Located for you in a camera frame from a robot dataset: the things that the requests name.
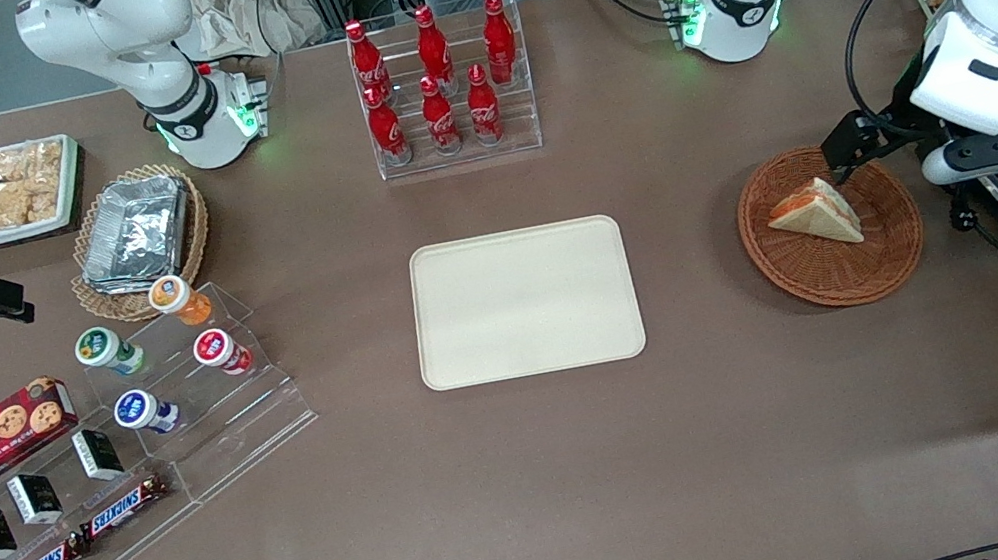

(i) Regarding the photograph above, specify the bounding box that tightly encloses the round brown wicker basket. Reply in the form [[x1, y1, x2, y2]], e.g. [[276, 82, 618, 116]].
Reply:
[[727, 129, 935, 323]]

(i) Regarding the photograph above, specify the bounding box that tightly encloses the cream rectangular plastic tray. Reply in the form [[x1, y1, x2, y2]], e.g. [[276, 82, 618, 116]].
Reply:
[[400, 210, 651, 395]]

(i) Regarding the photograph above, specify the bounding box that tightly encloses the silver foil container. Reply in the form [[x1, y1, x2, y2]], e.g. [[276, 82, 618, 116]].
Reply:
[[68, 170, 204, 298]]

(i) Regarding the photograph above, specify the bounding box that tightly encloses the red cola bottle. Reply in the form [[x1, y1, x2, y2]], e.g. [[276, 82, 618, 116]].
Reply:
[[362, 81, 416, 171], [461, 61, 507, 149], [343, 16, 394, 102], [411, 1, 460, 95], [478, 0, 522, 86], [417, 72, 466, 160]]

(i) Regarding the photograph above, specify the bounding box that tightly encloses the clear acrylic bottle rack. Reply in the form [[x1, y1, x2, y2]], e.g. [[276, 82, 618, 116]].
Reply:
[[340, 0, 546, 184]]

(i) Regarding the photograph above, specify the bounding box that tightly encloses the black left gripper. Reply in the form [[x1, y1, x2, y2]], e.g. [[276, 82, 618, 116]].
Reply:
[[810, 57, 957, 188]]

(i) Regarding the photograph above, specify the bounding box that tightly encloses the orange lid yogurt cup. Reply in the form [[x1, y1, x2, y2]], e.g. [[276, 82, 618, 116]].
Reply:
[[146, 269, 217, 334]]

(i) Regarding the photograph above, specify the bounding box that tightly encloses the crumpled beige cloth bag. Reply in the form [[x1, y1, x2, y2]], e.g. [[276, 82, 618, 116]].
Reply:
[[171, 0, 330, 71]]

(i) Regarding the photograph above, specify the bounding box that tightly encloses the blue lid yogurt cup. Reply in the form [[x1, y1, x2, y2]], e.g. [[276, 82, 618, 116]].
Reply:
[[111, 383, 185, 443]]

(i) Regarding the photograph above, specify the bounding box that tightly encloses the red lid yogurt cup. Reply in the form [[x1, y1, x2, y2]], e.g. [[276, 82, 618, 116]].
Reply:
[[191, 323, 257, 383]]

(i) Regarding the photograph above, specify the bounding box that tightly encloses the green lid yogurt cup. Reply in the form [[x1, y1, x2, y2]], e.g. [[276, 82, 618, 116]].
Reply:
[[72, 320, 150, 384]]

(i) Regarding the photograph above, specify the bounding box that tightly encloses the triangular white bread sandwich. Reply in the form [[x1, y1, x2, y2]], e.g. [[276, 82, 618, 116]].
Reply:
[[761, 171, 867, 258]]

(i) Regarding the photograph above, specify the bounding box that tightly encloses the black plug cable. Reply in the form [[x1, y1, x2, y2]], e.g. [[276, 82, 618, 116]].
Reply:
[[944, 178, 998, 287]]

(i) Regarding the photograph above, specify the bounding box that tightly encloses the clear rice cracker packet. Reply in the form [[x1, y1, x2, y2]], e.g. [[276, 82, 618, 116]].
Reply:
[[0, 138, 69, 188], [0, 172, 70, 232]]

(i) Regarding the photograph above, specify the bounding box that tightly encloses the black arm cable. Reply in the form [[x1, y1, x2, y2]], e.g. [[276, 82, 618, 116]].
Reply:
[[831, 0, 990, 132]]

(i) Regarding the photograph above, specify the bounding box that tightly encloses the light flat wicker basket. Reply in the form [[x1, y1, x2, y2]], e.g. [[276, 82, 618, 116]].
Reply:
[[54, 156, 225, 332]]

